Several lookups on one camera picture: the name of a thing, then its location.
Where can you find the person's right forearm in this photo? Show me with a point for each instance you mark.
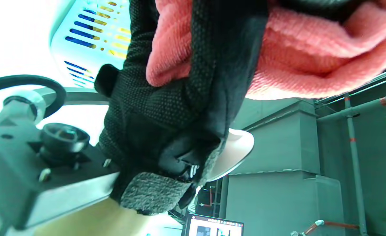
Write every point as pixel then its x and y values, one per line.
pixel 91 219

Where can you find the grey curved bar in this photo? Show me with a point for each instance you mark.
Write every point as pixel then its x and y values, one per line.
pixel 81 96

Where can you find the pink towel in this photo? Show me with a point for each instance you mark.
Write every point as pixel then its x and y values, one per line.
pixel 311 55

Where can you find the laptop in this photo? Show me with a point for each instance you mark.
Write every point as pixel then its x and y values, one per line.
pixel 214 227

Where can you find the grey horizontal pipe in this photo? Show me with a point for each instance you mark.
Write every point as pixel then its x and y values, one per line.
pixel 366 106

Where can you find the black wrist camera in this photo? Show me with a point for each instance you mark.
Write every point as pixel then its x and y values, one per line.
pixel 19 164

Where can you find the red and white pipe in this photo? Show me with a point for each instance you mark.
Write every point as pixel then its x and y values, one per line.
pixel 327 225

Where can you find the white round disc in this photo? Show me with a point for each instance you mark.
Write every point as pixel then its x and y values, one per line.
pixel 237 150

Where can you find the white vented box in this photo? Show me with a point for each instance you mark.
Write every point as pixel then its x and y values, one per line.
pixel 91 36

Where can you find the grey vertical pipe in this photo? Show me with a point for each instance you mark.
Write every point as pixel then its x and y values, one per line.
pixel 355 164

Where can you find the grey air duct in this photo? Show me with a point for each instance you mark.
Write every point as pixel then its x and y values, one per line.
pixel 278 164

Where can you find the person's left hand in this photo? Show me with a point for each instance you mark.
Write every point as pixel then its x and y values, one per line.
pixel 314 6

